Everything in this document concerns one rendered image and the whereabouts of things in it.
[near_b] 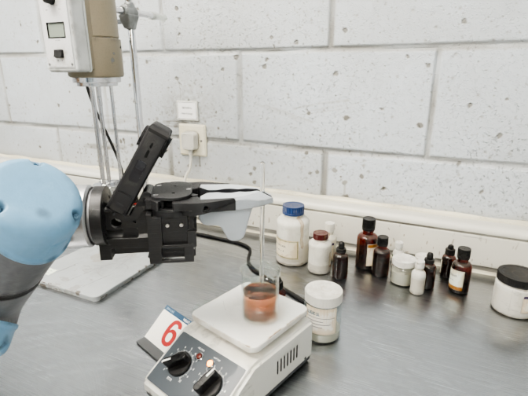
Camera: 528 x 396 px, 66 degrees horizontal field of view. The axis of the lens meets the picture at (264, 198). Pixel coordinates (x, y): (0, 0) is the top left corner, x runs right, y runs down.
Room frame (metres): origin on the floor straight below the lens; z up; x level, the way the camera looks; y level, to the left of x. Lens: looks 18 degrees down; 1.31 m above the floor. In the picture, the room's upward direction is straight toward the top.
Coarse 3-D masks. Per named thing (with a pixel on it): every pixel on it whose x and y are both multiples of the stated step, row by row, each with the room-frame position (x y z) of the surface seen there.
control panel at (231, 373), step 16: (176, 352) 0.45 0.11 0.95; (192, 352) 0.44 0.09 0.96; (208, 352) 0.43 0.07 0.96; (160, 368) 0.43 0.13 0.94; (192, 368) 0.42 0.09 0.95; (208, 368) 0.41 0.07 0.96; (224, 368) 0.41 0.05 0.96; (240, 368) 0.40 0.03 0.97; (160, 384) 0.41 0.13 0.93; (176, 384) 0.41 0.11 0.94; (192, 384) 0.40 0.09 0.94; (224, 384) 0.39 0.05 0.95
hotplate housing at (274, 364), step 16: (304, 320) 0.49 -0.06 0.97; (192, 336) 0.46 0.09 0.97; (208, 336) 0.46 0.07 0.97; (288, 336) 0.46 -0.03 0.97; (304, 336) 0.48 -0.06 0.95; (224, 352) 0.43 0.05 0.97; (240, 352) 0.42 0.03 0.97; (272, 352) 0.43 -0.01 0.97; (288, 352) 0.45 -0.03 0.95; (304, 352) 0.48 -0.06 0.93; (256, 368) 0.40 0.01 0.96; (272, 368) 0.42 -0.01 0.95; (288, 368) 0.45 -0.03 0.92; (144, 384) 0.42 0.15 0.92; (240, 384) 0.39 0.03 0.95; (256, 384) 0.40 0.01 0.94; (272, 384) 0.42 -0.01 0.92
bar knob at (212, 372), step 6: (210, 372) 0.39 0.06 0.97; (216, 372) 0.39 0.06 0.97; (204, 378) 0.39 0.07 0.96; (210, 378) 0.39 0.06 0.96; (216, 378) 0.39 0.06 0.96; (198, 384) 0.38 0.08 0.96; (204, 384) 0.38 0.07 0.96; (210, 384) 0.39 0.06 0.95; (216, 384) 0.39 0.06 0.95; (198, 390) 0.38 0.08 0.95; (204, 390) 0.38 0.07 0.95; (210, 390) 0.38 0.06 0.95; (216, 390) 0.38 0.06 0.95
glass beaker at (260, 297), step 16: (256, 256) 0.50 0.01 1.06; (240, 272) 0.47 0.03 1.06; (256, 272) 0.50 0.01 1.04; (272, 272) 0.49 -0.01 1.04; (256, 288) 0.45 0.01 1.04; (272, 288) 0.46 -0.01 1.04; (256, 304) 0.45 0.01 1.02; (272, 304) 0.46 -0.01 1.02; (256, 320) 0.45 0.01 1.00; (272, 320) 0.46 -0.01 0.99
